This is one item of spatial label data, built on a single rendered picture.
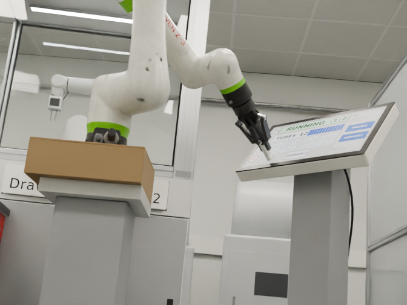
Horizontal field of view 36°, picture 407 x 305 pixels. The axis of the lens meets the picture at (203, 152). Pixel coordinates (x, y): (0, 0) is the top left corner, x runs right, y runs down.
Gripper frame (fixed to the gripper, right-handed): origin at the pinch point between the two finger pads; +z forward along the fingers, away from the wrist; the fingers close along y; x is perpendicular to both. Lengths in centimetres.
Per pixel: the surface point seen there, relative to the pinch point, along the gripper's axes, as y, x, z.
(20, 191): 73, 48, -26
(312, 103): 183, -303, 126
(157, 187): 40.2, 18.4, -2.2
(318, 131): -13.4, -14.0, 3.5
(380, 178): 58, -152, 118
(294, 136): -3.1, -13.3, 3.5
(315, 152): -18.8, 0.4, 3.5
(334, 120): -17.4, -19.6, 3.5
